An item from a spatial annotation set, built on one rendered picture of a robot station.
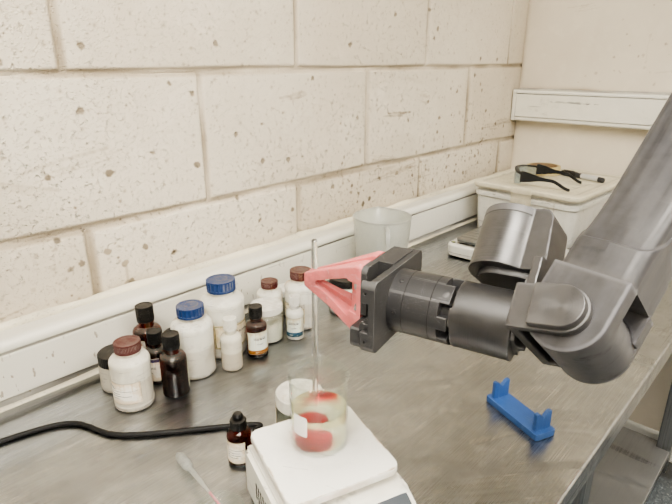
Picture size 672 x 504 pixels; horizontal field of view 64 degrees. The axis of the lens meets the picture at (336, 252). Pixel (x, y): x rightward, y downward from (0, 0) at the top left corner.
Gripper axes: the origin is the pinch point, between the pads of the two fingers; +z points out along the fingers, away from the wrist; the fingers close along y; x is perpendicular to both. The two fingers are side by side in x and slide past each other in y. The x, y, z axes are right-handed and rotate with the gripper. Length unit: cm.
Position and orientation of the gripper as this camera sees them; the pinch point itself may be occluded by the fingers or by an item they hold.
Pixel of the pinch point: (313, 278)
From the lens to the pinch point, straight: 52.9
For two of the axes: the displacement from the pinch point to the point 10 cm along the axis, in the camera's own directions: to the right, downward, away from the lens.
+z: -8.6, -1.7, 4.8
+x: 0.0, 9.4, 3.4
